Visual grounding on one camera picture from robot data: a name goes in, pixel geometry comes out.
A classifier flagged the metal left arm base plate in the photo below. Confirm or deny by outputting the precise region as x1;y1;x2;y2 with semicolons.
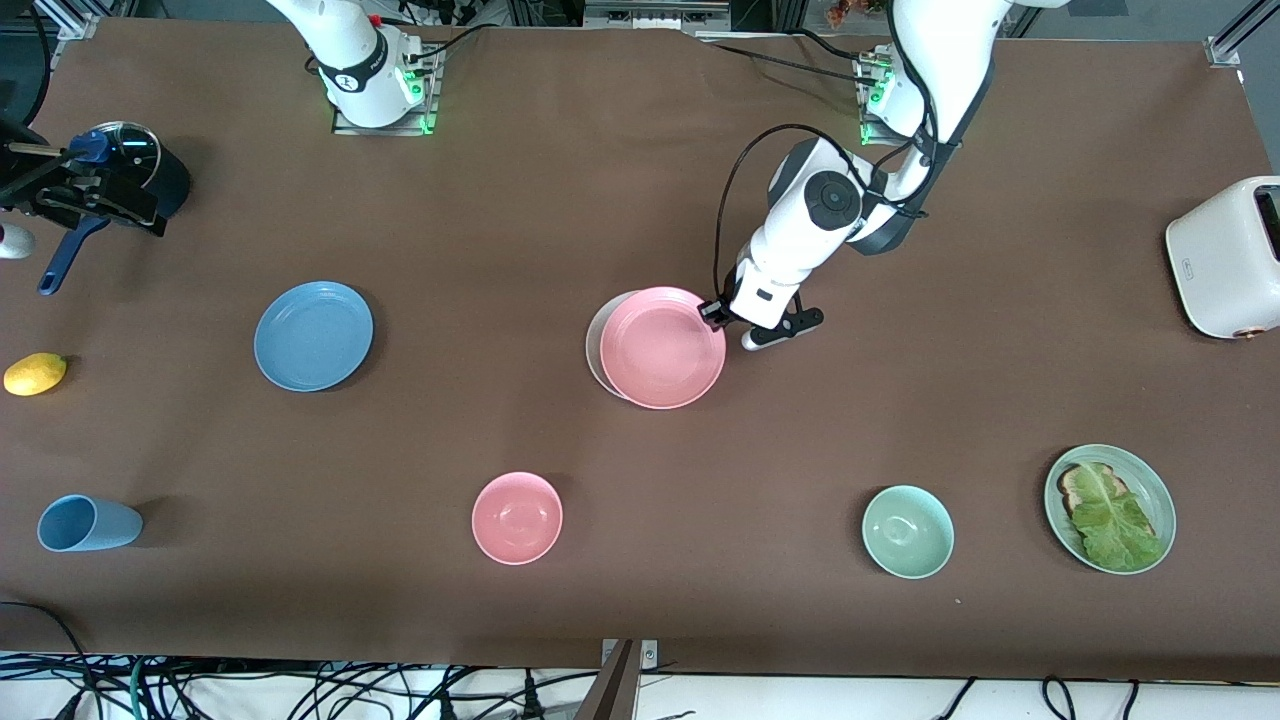
855;55;964;149

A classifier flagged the black base cable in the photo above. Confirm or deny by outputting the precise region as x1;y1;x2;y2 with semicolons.
405;20;501;63
700;28;873;86

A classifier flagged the blue plate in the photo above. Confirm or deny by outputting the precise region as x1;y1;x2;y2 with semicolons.
254;281;374;392

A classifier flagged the glass lid with blue knob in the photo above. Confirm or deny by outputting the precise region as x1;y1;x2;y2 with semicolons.
68;122;161;191

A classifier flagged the aluminium frame profile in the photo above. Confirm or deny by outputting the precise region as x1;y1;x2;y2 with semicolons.
1205;0;1280;69
35;0;101;41

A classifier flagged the brown table cloth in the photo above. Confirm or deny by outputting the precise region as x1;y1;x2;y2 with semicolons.
0;15;1280;683

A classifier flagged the green lettuce leaf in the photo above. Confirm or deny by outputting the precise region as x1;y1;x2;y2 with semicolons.
1070;463;1166;573

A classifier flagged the pink plate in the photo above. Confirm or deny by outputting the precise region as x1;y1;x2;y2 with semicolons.
600;287;728;410

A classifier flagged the yellow lemon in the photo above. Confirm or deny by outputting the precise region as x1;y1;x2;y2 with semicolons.
3;352;68;397

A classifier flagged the black right base cable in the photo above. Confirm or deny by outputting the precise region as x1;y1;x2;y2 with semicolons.
405;20;501;63

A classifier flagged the mint green bowl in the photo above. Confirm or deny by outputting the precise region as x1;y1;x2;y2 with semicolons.
862;485;955;580

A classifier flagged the green plate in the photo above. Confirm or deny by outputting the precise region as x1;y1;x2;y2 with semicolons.
1044;444;1177;576

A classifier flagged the pink bowl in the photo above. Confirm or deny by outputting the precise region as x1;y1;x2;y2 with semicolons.
472;472;564;566

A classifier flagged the black floor cable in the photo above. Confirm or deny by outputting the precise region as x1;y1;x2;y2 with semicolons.
0;600;101;720

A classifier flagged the dark blue saucepan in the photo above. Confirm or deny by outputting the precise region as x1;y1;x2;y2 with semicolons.
38;120;191;296

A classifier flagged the white toaster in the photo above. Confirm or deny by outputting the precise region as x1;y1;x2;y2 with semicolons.
1165;176;1280;341

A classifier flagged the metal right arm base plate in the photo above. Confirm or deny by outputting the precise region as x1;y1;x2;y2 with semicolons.
332;45;441;136

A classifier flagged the black left base cable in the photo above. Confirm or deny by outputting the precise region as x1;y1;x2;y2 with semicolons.
700;28;873;86

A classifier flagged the beige plate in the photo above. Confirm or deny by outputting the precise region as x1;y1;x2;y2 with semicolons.
585;293;641;401

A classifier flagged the metal table edge bracket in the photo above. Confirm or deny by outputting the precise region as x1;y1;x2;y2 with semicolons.
600;638;659;720

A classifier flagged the toast slice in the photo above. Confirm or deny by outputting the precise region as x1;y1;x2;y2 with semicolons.
1057;462;1156;541

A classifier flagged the blue cup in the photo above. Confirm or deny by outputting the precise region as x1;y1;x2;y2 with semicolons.
37;494;143;553

